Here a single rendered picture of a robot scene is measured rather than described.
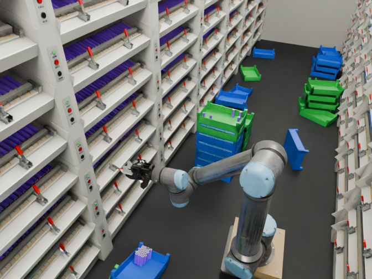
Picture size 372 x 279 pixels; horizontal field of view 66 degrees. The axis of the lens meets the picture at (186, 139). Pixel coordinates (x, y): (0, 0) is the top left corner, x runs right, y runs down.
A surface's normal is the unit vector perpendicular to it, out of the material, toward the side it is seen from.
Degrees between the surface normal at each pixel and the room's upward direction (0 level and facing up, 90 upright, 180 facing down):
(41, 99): 21
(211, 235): 0
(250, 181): 86
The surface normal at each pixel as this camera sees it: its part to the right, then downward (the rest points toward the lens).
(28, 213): 0.35, -0.64
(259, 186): -0.58, 0.44
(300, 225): 0.01, -0.79
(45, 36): 0.91, 0.26
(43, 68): -0.40, 0.56
